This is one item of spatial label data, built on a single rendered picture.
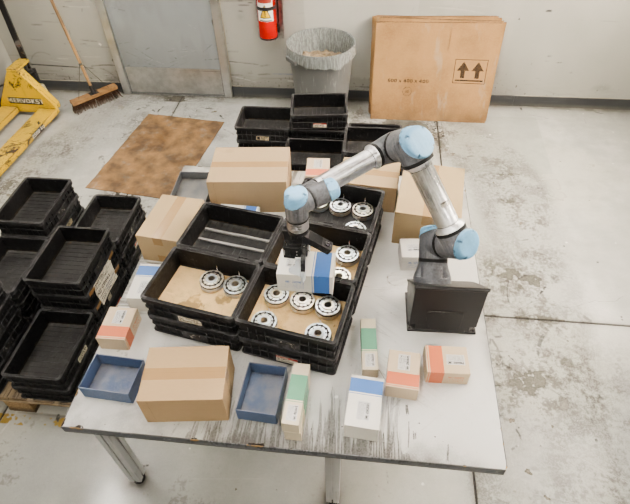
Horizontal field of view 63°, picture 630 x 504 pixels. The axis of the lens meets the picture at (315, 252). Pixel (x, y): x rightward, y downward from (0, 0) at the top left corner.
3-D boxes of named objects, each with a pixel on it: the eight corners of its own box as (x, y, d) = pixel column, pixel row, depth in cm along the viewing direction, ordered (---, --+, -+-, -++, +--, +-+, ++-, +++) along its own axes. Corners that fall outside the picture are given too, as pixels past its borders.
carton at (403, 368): (387, 359, 204) (389, 349, 198) (418, 363, 202) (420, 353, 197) (384, 395, 193) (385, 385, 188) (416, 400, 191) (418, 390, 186)
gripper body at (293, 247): (287, 244, 182) (284, 219, 173) (311, 245, 181) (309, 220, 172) (283, 259, 176) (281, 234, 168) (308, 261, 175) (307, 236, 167)
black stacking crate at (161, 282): (263, 282, 219) (260, 264, 211) (236, 338, 199) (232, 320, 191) (180, 264, 227) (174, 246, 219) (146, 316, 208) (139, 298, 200)
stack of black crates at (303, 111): (348, 146, 403) (350, 92, 370) (346, 172, 380) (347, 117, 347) (295, 144, 407) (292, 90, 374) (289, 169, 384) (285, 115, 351)
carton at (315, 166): (307, 169, 280) (307, 157, 274) (329, 169, 279) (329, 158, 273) (305, 187, 269) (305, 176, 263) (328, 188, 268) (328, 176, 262)
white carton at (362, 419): (350, 386, 196) (351, 374, 190) (382, 391, 194) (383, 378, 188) (343, 436, 182) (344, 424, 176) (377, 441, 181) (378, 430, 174)
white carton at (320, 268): (335, 269, 192) (335, 252, 185) (332, 294, 183) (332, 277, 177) (282, 265, 193) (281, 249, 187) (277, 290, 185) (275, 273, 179)
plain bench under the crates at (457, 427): (444, 264, 333) (464, 178, 283) (468, 532, 223) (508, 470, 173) (205, 249, 348) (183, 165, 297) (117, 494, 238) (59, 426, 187)
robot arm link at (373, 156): (385, 130, 198) (282, 186, 180) (402, 125, 188) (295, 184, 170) (396, 157, 201) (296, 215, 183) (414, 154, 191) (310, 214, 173)
